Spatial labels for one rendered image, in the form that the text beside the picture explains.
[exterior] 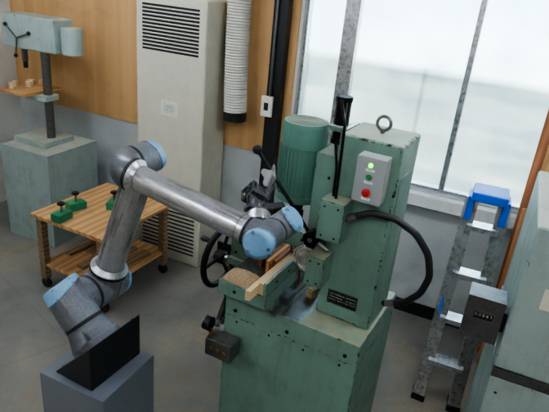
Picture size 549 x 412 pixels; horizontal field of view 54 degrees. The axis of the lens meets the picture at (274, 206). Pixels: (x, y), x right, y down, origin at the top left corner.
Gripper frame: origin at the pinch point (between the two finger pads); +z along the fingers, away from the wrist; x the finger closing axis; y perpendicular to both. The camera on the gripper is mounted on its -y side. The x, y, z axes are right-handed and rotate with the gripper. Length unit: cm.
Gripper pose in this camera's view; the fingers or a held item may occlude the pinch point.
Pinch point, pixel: (262, 176)
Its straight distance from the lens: 200.7
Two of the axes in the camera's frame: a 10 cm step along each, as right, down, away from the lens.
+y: -7.7, -4.1, -4.9
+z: -0.2, -7.5, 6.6
